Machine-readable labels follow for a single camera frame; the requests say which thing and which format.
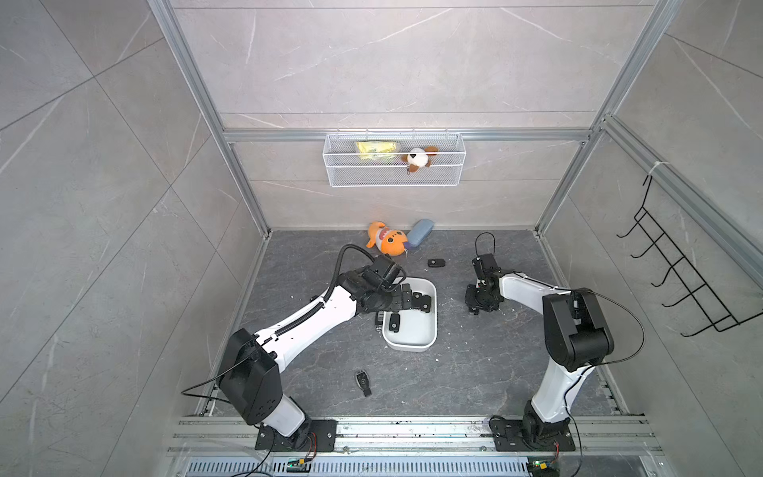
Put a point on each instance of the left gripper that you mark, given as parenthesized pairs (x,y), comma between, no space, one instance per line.
(397,303)

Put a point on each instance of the yellow item in basket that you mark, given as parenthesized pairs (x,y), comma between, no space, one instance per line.
(377,150)

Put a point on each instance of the orange plush toy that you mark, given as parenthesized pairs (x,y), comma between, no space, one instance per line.
(387,240)

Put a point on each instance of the white wire wall basket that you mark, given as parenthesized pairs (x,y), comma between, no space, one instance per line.
(345,169)

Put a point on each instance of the black silver key front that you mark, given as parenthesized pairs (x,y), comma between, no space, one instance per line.
(363,382)

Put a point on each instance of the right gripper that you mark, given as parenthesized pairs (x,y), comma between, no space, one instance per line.
(469,300)

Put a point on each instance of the black car key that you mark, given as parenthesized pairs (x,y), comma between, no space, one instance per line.
(394,323)
(436,263)

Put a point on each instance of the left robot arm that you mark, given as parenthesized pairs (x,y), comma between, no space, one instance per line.
(250,371)

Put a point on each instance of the white storage box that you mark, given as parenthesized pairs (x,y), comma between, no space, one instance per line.
(418,330)

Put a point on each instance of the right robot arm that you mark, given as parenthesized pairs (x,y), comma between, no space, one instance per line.
(577,338)

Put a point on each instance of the brown white plush dog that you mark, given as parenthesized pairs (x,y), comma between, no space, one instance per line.
(419,158)

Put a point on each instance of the black wall hook rack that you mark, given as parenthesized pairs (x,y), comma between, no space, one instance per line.
(714,314)

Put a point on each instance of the blue grey pouch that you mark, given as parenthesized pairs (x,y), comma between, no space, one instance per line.
(419,232)

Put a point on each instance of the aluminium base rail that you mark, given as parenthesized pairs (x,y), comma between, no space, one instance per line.
(624,445)

